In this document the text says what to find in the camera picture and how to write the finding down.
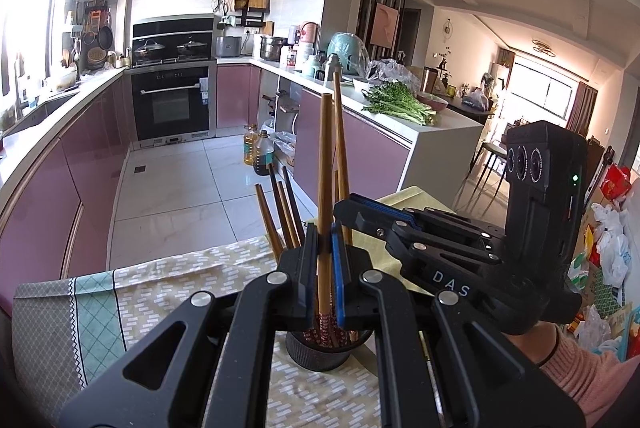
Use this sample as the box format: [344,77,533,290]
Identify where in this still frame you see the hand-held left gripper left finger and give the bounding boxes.
[60,223,321,428]

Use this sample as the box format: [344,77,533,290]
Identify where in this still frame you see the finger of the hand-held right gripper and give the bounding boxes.
[404,207,507,242]
[332,194,502,269]

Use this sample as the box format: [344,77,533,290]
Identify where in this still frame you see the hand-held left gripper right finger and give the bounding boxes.
[330,223,586,428]

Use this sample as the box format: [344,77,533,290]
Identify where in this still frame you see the black mesh pen holder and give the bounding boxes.
[285,330,373,373]

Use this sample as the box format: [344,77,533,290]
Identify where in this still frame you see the bundle of wooden chopsticks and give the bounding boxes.
[255,164,307,261]

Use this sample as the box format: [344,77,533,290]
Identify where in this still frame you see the person's right forearm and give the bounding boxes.
[537,335,640,428]

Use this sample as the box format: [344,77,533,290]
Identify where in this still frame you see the person's right hand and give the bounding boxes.
[500,320,560,366]

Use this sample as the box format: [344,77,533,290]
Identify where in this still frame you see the pink base cabinets with counter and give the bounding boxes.
[216,58,483,209]
[0,68,133,309]

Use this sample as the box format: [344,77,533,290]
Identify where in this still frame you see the red gift bag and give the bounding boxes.
[600,164,633,201]

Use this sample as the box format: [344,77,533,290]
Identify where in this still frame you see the round stool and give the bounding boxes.
[470,142,508,193]

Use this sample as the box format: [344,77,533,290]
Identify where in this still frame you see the white plastic bag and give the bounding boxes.
[592,203,633,289]

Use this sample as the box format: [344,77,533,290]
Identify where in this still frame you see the brown curtain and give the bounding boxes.
[565,82,598,139]

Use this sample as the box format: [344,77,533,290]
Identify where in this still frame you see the living room window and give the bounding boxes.
[507,62,583,123]

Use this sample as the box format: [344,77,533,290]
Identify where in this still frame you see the pink bowl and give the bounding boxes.
[416,92,451,113]

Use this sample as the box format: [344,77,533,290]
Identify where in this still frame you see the green leafy vegetables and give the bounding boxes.
[361,80,438,126]

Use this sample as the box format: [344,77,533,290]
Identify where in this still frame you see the blue plastic bag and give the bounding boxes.
[462,88,491,113]

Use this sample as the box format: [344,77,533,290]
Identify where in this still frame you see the dark sauce bottle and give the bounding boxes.
[252,131,276,176]

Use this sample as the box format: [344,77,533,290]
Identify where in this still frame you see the patchwork printed tablecloth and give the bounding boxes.
[11,185,453,428]

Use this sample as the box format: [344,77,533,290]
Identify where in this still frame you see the yellow cooking oil bottle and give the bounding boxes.
[243,125,261,166]

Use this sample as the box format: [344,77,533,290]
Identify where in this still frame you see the clear plastic bag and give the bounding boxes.
[367,58,421,88]

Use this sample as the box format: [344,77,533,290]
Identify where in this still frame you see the steel thermos flask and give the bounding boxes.
[322,52,343,82]

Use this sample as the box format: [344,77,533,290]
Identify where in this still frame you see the teal countertop appliance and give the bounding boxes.
[326,32,371,78]

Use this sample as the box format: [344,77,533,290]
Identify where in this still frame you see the steel stockpot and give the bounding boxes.
[259,35,287,62]

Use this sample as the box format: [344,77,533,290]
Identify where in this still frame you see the silver countertop appliance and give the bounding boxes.
[215,35,243,58]

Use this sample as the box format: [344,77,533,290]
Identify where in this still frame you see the black built-in oven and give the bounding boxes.
[131,62,217,143]

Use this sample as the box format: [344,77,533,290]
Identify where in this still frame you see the dark pot with glass lid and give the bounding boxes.
[134,40,166,61]
[176,38,211,59]

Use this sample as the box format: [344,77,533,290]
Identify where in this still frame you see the black range hood stove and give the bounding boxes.
[132,15,217,67]

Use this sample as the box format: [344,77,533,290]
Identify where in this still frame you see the white vent pipe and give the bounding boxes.
[117,0,133,56]

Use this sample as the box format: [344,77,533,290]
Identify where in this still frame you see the steel kitchen sink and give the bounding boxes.
[5,90,81,133]

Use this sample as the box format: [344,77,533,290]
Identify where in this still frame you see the steel kitchen faucet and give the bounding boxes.
[12,52,28,119]

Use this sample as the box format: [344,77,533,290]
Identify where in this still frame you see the kitchen window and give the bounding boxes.
[0,0,83,98]

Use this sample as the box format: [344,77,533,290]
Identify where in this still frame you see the framed wall picture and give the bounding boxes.
[370,2,401,48]

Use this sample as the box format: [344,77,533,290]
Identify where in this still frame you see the black wall rack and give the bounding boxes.
[216,0,271,28]

